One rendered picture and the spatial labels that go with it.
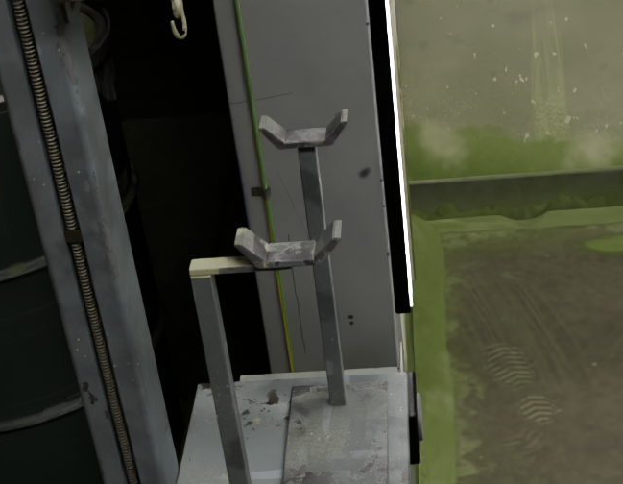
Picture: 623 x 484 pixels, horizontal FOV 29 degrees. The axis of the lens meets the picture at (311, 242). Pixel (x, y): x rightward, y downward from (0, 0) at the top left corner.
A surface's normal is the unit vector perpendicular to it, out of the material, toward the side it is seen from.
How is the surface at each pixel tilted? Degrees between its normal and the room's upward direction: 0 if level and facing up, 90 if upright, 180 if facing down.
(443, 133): 57
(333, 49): 90
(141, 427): 90
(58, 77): 90
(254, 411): 0
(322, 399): 0
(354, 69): 90
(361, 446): 0
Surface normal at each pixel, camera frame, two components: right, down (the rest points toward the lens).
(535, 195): -0.05, 0.51
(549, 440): -0.11, -0.86
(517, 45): -0.11, -0.04
